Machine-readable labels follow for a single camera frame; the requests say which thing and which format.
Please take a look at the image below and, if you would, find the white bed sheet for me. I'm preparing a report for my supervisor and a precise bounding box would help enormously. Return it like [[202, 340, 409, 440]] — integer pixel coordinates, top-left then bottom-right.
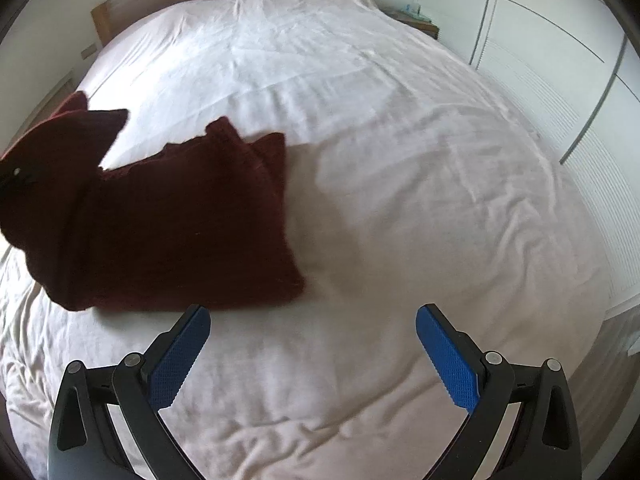
[[0, 0, 618, 480]]

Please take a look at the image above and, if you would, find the dark red knit sweater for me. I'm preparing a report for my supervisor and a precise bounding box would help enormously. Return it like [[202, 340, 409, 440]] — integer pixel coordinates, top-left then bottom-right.
[[1, 92, 305, 311]]

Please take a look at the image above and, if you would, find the bedside table with items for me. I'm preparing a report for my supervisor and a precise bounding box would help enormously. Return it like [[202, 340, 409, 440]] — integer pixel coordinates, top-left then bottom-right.
[[382, 6, 439, 40]]

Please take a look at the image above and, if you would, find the white wardrobe with doors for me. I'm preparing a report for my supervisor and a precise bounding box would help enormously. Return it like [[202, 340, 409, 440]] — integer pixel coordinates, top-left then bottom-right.
[[416, 0, 639, 316]]

